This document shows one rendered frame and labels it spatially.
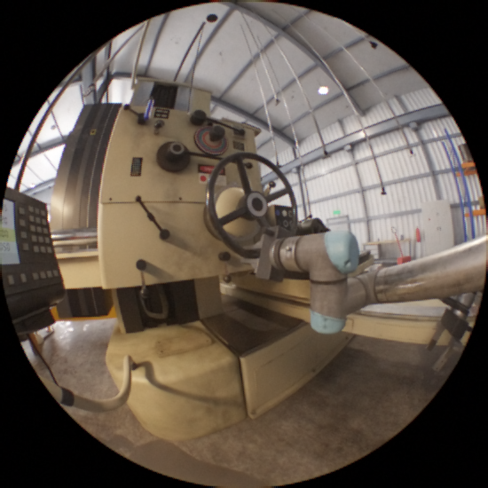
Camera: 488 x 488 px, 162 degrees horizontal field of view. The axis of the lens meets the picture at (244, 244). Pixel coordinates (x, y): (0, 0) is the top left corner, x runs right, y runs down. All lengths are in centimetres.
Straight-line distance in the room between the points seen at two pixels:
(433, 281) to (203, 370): 89
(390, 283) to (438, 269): 10
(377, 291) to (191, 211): 65
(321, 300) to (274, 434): 110
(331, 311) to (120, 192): 71
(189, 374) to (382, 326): 99
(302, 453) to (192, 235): 131
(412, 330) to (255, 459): 106
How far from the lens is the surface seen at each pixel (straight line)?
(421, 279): 33
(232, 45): 761
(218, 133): 80
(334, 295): 32
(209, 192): 47
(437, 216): 722
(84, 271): 99
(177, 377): 90
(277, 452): 124
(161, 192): 69
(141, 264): 61
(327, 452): 126
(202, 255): 69
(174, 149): 70
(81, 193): 148
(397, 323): 103
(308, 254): 32
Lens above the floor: 116
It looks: 1 degrees up
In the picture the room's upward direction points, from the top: 5 degrees counter-clockwise
